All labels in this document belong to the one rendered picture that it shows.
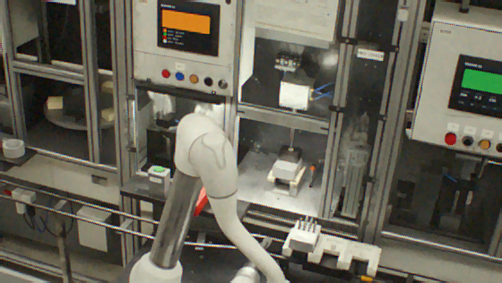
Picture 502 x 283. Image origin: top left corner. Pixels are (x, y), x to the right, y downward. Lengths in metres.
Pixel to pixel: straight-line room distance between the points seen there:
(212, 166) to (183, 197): 0.26
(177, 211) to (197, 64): 0.63
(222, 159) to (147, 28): 0.83
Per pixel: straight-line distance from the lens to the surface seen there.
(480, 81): 2.19
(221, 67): 2.37
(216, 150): 1.78
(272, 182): 2.66
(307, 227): 2.47
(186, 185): 2.00
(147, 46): 2.48
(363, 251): 2.46
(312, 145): 2.90
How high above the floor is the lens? 2.38
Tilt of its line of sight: 29 degrees down
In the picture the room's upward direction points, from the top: 4 degrees clockwise
